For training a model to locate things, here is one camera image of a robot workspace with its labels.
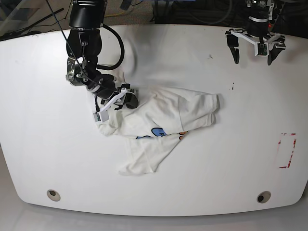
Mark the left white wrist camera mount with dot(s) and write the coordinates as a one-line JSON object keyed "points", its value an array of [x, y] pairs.
{"points": [[261, 50]]}

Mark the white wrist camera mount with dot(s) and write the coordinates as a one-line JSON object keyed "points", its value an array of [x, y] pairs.
{"points": [[261, 50], [101, 115]]}

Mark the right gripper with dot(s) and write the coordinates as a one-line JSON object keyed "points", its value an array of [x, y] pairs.
{"points": [[129, 100]]}

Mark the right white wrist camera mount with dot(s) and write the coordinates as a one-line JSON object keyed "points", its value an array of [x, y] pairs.
{"points": [[101, 115]]}

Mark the right table grommet hole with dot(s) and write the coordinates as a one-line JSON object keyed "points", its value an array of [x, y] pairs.
{"points": [[263, 197]]}

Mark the red tape rectangle marker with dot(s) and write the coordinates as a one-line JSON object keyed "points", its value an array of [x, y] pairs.
{"points": [[285, 150]]}

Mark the white printed T-shirt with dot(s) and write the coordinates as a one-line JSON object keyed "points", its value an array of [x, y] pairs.
{"points": [[161, 120]]}

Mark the table grommet hole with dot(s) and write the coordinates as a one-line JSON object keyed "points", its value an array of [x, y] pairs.
{"points": [[263, 197], [53, 195]]}

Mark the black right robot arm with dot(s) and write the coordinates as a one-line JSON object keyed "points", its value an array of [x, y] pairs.
{"points": [[83, 46]]}

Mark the left table grommet hole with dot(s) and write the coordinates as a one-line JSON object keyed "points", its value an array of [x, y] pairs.
{"points": [[53, 195]]}

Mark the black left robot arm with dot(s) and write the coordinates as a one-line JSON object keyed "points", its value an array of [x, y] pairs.
{"points": [[257, 33]]}

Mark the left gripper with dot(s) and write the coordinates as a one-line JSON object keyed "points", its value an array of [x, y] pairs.
{"points": [[275, 43]]}

